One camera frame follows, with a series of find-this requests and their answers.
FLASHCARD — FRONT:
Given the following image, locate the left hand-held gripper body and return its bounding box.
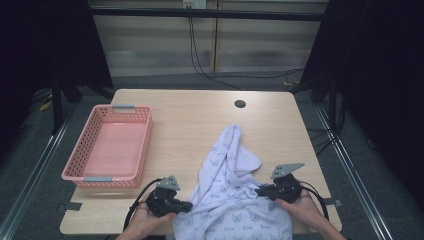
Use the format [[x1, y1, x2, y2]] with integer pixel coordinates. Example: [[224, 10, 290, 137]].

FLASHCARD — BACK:
[[146, 175, 181, 218]]

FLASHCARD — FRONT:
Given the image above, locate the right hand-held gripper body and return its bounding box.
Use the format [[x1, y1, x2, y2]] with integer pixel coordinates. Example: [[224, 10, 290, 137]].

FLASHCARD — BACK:
[[270, 162, 306, 204]]

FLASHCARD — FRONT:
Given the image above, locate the pale lilac printed cloth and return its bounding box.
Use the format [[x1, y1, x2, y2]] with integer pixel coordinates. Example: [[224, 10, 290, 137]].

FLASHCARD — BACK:
[[172, 124, 294, 240]]

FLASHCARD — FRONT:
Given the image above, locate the pink perforated plastic basket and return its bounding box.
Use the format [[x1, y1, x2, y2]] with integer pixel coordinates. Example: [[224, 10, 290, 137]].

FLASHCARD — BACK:
[[61, 104, 154, 190]]

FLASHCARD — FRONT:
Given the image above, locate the person's right hand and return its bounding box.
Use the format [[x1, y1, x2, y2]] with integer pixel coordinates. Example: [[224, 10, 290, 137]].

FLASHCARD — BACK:
[[275, 191, 326, 231]]

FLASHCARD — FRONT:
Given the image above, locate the person's left hand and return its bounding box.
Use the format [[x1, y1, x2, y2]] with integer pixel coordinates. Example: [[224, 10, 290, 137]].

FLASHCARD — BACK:
[[128, 201, 176, 234]]

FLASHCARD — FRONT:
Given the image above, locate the grey tape strip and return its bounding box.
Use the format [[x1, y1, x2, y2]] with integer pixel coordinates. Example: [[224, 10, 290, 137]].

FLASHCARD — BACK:
[[324, 198, 343, 209]]

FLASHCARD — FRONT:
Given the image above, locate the black tape strip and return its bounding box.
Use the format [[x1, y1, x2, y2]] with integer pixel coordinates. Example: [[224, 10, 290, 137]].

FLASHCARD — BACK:
[[55, 201, 83, 213]]

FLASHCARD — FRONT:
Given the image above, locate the black curtain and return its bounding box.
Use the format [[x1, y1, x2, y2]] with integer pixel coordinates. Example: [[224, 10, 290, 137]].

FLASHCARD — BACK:
[[299, 0, 424, 204], [0, 0, 115, 158]]

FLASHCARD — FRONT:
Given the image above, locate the black metal stand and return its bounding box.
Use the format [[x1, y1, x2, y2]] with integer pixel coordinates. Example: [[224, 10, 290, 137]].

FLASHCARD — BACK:
[[50, 71, 115, 135]]

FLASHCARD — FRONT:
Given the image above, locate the yellow floor object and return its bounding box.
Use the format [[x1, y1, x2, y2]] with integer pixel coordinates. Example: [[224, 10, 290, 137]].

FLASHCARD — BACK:
[[38, 99, 54, 112]]

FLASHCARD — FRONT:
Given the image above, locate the black horizontal metal bar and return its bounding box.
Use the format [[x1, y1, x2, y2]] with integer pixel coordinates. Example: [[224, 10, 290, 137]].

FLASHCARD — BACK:
[[89, 7, 327, 23]]

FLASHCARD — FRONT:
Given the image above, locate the left hand-held gripper black cable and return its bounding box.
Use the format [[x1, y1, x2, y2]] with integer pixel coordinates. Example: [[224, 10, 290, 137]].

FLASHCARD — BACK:
[[122, 177, 165, 232]]

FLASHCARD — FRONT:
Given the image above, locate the hand-held gripper black cable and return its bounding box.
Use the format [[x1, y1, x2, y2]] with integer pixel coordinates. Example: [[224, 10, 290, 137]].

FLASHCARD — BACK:
[[122, 177, 165, 232], [299, 180, 331, 222]]

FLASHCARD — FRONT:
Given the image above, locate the right hand-held gripper black cable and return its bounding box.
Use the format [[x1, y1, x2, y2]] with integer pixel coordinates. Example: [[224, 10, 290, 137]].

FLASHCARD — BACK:
[[299, 180, 331, 222]]

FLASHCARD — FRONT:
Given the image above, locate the metal floor rail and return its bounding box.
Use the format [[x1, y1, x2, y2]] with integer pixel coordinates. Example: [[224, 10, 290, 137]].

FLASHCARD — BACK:
[[0, 102, 80, 240], [314, 104, 395, 240]]

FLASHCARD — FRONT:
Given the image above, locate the black floor cable bundle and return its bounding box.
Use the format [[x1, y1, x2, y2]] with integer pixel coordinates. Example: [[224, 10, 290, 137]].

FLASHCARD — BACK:
[[305, 89, 347, 157]]

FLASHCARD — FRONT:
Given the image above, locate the black hanging wall cable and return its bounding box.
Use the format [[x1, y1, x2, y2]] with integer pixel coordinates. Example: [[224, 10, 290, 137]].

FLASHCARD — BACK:
[[190, 16, 305, 80], [188, 16, 242, 91]]

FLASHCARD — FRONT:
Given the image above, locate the beige vertical wooden post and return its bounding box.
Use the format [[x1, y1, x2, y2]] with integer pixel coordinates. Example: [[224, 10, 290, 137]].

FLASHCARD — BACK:
[[212, 0, 220, 73]]

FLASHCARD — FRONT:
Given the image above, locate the white wall socket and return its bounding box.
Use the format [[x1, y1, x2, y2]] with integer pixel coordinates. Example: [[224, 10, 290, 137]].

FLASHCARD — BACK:
[[181, 0, 208, 10]]

